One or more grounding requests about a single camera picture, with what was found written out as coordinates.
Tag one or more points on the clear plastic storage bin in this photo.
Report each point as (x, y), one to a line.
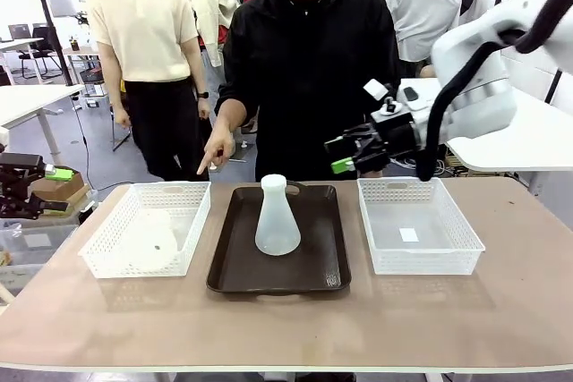
(40, 243)

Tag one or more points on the mannequin with beige jacket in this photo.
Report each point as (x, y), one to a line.
(215, 15)

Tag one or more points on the black stand leg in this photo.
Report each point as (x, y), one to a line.
(553, 87)

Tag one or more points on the person's right forearm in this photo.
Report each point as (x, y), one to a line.
(230, 113)

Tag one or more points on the cream shirt person's right forearm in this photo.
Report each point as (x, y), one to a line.
(113, 82)

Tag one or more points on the black phone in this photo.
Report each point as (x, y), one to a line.
(410, 94)

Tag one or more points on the cream shirt person's left forearm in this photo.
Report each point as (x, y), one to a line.
(199, 69)

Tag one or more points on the brown cardboard box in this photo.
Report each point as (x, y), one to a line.
(71, 189)

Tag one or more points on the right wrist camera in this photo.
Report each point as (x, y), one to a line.
(376, 89)

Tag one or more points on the cream shirt person's left hand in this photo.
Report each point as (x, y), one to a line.
(204, 108)

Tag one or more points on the black office chair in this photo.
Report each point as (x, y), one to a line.
(42, 44)

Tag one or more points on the person in cream shirt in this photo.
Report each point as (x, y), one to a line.
(143, 42)

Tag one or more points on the white height-adjustable desk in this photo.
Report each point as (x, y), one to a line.
(27, 100)

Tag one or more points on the grey laptop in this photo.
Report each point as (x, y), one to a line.
(20, 32)

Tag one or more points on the white perforated plastic basket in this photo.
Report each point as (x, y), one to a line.
(197, 221)
(425, 261)

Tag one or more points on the black light stand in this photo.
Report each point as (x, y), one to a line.
(56, 42)

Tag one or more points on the dark brown plastic tray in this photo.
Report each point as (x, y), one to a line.
(233, 257)

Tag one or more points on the black smart watch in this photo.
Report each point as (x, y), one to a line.
(202, 94)

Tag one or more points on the person's right hand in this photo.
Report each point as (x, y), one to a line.
(219, 147)

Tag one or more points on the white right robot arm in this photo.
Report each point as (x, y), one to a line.
(483, 109)

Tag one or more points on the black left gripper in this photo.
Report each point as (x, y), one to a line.
(18, 160)

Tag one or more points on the person in black hoodie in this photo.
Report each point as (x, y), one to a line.
(304, 87)

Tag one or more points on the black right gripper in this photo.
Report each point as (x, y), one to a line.
(394, 136)

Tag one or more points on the cream shirt person's right hand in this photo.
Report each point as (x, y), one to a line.
(122, 119)

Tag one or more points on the mannequin with white shirt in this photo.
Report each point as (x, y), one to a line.
(421, 11)

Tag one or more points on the white desk with laptops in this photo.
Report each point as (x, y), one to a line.
(18, 44)

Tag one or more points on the white paper label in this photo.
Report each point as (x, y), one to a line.
(409, 234)

